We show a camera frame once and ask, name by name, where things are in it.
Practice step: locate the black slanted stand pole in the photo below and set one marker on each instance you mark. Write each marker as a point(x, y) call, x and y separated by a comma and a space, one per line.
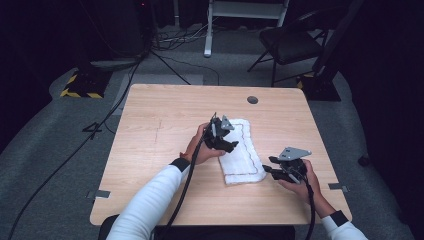
point(336, 36)

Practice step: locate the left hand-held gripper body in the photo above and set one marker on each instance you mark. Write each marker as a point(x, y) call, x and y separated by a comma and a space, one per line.
point(216, 136)

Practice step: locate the white towel with red stitching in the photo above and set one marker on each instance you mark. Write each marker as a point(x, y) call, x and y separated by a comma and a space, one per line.
point(241, 156)

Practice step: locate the person's right hand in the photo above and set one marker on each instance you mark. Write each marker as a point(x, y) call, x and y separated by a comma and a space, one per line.
point(306, 190)

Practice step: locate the grey tape piece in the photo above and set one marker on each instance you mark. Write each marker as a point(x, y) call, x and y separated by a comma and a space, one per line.
point(338, 187)
point(100, 193)

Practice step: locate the small black floor object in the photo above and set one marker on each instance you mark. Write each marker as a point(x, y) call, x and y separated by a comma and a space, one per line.
point(364, 160)

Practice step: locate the person's left hand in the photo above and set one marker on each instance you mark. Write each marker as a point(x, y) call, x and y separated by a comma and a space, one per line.
point(200, 150)

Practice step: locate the yellow-black striped stand base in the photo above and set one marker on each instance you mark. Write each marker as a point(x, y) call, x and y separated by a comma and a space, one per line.
point(320, 90)
point(85, 85)

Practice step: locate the person's dark lap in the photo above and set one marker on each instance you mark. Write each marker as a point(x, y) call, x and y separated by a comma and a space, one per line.
point(226, 233)

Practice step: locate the white metal stand frame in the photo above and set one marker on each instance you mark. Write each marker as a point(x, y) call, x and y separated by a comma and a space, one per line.
point(233, 10)

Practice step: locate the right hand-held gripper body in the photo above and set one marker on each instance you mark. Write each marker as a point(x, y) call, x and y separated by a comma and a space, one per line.
point(293, 163)

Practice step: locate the black folding chair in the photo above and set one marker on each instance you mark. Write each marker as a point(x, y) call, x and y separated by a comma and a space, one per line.
point(290, 43)

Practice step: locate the dark round table grommet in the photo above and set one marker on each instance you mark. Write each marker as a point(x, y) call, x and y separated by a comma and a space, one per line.
point(252, 100)

